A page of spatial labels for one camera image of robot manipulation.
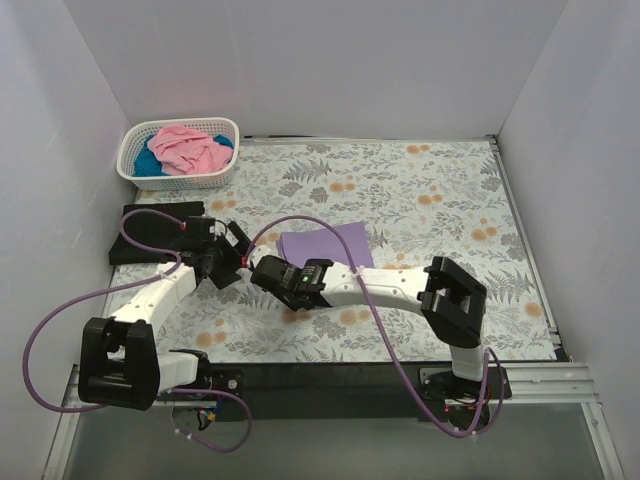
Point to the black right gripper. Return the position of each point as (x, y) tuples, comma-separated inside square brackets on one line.
[(267, 273)]

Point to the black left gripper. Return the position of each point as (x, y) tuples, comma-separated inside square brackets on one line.
[(226, 257)]

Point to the purple t-shirt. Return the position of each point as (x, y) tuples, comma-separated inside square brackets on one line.
[(299, 247)]

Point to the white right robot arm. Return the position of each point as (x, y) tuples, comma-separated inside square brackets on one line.
[(451, 300)]

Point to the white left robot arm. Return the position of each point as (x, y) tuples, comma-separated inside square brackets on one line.
[(120, 365)]

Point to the folded black t-shirt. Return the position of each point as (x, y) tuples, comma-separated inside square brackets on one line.
[(153, 231)]

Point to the pink t-shirt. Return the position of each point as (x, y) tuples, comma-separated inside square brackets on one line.
[(181, 150)]

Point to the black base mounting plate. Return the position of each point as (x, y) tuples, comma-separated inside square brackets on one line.
[(305, 391)]

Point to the white plastic laundry basket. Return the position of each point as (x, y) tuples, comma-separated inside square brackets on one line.
[(133, 141)]

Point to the teal t-shirt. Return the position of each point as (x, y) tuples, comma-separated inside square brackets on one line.
[(145, 164)]

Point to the floral patterned tablecloth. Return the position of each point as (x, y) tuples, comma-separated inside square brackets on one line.
[(417, 201)]

